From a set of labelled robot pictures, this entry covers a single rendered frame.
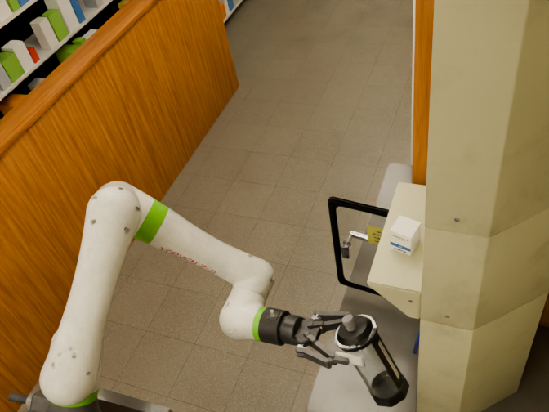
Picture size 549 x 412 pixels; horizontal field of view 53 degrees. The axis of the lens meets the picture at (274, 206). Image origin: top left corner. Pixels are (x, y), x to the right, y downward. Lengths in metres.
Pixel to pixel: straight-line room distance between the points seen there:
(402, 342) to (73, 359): 0.96
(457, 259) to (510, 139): 0.29
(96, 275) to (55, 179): 1.73
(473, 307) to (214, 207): 2.64
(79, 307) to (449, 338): 0.83
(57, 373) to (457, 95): 1.04
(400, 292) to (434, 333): 0.15
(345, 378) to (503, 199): 0.92
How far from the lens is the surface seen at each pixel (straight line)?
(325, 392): 1.72
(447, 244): 1.06
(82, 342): 1.38
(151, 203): 1.48
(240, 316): 1.48
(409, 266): 1.23
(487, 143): 0.89
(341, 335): 1.36
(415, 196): 1.37
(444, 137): 0.89
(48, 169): 2.99
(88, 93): 3.17
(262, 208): 3.55
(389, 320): 1.83
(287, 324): 1.44
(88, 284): 1.34
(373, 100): 4.30
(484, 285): 1.15
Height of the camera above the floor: 2.48
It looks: 44 degrees down
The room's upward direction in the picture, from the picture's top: 13 degrees counter-clockwise
